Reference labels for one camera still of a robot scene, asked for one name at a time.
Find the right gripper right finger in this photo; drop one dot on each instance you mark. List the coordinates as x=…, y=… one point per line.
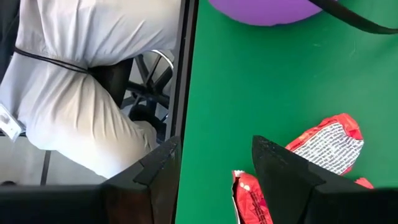
x=295, y=193

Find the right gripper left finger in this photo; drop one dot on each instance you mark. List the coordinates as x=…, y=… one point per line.
x=155, y=193

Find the red candy bar wrapper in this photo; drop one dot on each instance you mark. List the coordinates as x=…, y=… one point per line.
x=248, y=202
x=329, y=146

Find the purple pumpkin bucket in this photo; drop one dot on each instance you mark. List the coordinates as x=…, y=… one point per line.
x=264, y=12

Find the black office chair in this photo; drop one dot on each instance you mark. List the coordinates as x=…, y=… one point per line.
x=146, y=90

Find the person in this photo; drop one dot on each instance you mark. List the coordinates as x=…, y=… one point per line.
x=77, y=109

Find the green table mat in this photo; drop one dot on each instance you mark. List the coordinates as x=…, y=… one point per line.
x=248, y=77

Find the white badge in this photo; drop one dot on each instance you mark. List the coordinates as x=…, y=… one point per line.
x=9, y=124

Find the black aluminium table frame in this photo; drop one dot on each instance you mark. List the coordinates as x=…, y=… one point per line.
x=186, y=62

